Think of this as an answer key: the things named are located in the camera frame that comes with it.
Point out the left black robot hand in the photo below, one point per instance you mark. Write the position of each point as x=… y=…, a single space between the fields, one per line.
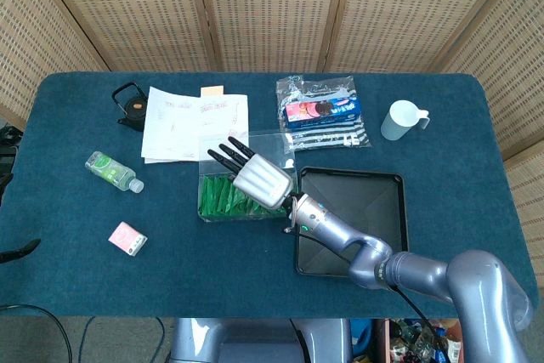
x=21 y=250

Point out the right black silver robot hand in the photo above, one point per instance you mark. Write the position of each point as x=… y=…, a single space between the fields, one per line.
x=263 y=182

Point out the clear box of green packets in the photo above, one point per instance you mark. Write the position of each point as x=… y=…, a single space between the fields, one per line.
x=212 y=210

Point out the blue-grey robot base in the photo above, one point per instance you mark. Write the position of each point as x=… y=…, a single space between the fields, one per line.
x=255 y=339

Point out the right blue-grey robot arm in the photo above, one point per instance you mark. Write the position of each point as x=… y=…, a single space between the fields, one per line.
x=416 y=273

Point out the green tea packets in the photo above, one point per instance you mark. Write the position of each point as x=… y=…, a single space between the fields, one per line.
x=221 y=199

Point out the black square plastic tray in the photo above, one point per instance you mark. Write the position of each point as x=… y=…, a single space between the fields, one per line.
x=374 y=205

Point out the clear bag with striped cloth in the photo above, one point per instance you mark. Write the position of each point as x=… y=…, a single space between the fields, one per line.
x=327 y=137

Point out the blue cookie box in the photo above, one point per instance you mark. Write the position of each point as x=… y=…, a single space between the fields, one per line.
x=323 y=111

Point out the white paper sheets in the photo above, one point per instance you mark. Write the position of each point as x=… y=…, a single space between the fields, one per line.
x=178 y=129

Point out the dark equipment beside table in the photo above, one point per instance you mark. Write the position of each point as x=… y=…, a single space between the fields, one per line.
x=8 y=150

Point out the pale orange sticky note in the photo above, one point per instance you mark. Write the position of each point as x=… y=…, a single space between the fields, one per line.
x=211 y=91

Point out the small pink white box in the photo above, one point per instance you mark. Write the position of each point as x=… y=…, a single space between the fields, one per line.
x=127 y=239

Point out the water bottle with green label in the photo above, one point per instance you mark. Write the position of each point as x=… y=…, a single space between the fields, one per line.
x=111 y=171

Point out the blue carpet table cover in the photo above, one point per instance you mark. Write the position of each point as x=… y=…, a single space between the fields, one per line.
x=170 y=269

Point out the small black teapot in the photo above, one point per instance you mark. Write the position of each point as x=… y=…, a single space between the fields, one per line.
x=132 y=108

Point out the bamboo folding screen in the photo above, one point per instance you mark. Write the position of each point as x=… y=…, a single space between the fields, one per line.
x=272 y=10

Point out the box of assorted clutter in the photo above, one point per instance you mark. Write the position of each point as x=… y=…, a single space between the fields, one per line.
x=408 y=339

